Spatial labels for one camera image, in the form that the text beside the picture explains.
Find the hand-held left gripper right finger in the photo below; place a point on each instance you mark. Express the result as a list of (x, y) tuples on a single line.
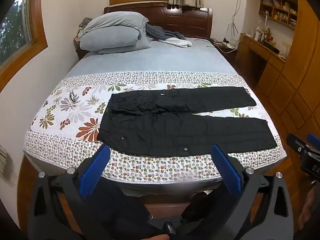
[(226, 172)]

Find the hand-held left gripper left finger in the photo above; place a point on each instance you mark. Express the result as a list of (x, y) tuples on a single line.
[(96, 170)]

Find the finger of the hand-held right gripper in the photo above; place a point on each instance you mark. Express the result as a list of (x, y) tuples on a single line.
[(296, 143), (313, 141)]

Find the black pants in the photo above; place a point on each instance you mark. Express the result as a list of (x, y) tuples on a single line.
[(187, 130)]

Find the person's right hand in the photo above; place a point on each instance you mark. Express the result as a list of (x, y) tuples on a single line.
[(308, 207)]

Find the person's dark trousers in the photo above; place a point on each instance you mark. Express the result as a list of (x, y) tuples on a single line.
[(135, 212)]

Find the floral quilt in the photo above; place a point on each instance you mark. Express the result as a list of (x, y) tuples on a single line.
[(62, 120)]

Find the wooden wardrobe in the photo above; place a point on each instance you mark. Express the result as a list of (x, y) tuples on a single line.
[(300, 80)]

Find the eyeglasses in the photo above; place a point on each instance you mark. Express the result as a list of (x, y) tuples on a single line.
[(73, 99)]

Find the wooden desk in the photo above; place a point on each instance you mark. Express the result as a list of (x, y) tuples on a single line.
[(252, 47)]

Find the wooden nightstand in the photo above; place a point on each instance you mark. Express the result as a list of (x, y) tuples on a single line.
[(230, 55)]

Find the blue-grey bed sheet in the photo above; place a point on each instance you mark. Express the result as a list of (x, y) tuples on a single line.
[(155, 60)]

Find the white fleece cloth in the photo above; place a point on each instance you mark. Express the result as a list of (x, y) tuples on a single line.
[(178, 42)]

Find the stacked grey pillows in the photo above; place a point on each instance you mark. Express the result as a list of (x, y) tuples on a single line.
[(112, 30)]

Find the grey garment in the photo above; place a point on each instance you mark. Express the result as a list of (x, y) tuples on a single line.
[(86, 22)]

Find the dark grey blanket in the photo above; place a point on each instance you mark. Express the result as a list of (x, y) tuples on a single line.
[(160, 33)]

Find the dark wooden bed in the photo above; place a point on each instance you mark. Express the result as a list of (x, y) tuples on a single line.
[(175, 20)]

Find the wooden framed side window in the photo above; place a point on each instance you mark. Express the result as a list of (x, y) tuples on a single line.
[(15, 30)]

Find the white wall radiator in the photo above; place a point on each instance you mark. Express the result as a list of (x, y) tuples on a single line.
[(3, 160)]

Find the wooden wall shelf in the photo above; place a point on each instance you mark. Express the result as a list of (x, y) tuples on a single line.
[(277, 10)]

